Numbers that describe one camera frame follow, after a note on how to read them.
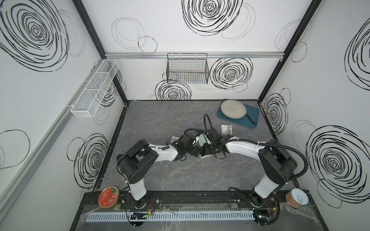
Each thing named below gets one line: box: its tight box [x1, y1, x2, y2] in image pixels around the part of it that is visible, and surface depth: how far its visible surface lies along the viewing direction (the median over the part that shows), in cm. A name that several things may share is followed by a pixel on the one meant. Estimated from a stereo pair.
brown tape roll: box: [285, 187, 310, 209], surface depth 72 cm
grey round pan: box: [220, 99, 256, 125], surface depth 115 cm
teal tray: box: [217, 98, 260, 129], surface depth 110 cm
